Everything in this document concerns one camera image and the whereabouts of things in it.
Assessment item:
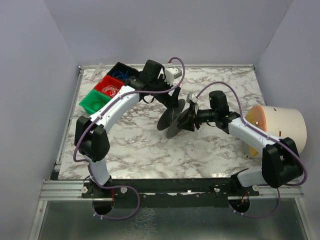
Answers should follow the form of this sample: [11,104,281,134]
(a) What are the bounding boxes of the red storage bin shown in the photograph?
[93,75,124,98]

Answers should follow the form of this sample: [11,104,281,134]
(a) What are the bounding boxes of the blue cable bundle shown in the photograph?
[111,69,132,80]

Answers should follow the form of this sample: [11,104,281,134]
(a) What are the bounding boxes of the white cable bundle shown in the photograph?
[102,84,122,98]

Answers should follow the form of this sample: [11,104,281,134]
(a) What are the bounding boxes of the white cylindrical container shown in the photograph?
[245,105,307,154]

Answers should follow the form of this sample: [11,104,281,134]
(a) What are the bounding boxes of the black storage bin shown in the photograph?
[107,62,139,82]

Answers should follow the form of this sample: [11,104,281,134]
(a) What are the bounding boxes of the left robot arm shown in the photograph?
[73,59,186,187]

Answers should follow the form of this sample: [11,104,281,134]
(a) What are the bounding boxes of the green storage bin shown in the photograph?
[79,89,111,115]

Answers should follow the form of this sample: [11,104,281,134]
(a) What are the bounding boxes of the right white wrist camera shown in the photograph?
[186,92,199,107]

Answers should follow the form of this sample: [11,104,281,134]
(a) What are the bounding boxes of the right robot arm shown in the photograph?
[177,90,304,189]

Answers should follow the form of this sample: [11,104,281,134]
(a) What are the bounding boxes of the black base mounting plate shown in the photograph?
[81,177,259,209]

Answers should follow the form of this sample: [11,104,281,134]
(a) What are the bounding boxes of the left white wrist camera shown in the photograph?
[164,66,182,86]

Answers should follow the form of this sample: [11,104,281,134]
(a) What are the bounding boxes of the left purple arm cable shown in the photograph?
[73,56,185,221]

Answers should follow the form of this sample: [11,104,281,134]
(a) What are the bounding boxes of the green cable bundle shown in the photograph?
[91,99,105,110]

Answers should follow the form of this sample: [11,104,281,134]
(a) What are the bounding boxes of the aluminium table edge rail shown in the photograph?
[78,63,255,70]

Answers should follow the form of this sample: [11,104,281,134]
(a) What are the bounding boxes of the clear plastic piece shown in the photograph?
[90,63,104,81]

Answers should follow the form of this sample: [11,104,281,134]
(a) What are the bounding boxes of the black cable spool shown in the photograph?
[157,99,186,139]

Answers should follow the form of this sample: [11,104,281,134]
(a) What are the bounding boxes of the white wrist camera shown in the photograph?
[164,66,182,86]
[186,92,199,107]

